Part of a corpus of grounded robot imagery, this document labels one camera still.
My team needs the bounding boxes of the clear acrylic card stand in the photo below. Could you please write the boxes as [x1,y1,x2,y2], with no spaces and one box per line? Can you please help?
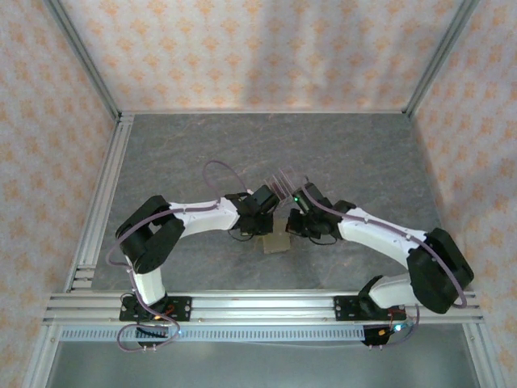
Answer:
[264,167,309,203]

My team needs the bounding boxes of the aluminium side rail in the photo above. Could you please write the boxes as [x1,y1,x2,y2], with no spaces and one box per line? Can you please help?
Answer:
[66,112,134,292]

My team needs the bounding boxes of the aluminium frame leg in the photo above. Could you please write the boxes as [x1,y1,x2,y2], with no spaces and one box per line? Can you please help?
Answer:
[23,325,61,388]
[464,323,492,388]

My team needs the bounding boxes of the slotted metal cable tray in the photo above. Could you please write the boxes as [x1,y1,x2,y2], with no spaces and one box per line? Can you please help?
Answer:
[60,326,367,341]

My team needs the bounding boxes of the aluminium frame rail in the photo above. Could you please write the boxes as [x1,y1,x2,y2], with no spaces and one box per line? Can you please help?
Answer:
[42,291,484,327]

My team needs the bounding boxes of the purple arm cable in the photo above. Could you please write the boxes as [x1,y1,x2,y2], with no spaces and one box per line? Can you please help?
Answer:
[301,186,469,352]
[105,160,254,353]

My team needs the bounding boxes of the black controller box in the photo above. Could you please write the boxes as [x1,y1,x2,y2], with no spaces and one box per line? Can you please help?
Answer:
[135,323,181,349]
[362,323,415,348]

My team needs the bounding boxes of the grey metal panel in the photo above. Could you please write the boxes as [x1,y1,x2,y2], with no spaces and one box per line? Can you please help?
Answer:
[48,339,477,388]

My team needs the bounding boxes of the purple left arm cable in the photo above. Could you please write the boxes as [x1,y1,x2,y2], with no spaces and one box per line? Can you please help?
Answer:
[105,160,254,353]

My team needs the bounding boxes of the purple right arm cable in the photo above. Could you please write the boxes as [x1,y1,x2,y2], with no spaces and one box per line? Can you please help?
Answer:
[301,186,469,352]

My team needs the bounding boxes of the aluminium corner post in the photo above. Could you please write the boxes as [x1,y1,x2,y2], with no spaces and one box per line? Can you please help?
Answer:
[403,0,480,116]
[44,0,122,118]

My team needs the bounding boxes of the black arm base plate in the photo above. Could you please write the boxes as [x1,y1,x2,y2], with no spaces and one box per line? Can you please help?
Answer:
[334,294,405,323]
[120,296,192,323]

